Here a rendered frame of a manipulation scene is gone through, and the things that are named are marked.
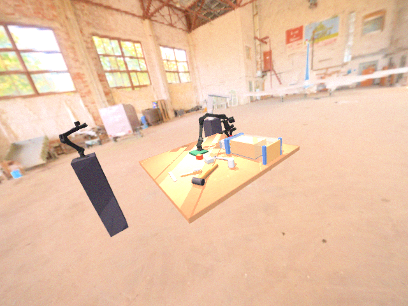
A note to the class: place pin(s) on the mallet with grey head and wooden handle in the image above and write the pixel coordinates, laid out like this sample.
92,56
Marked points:
201,181

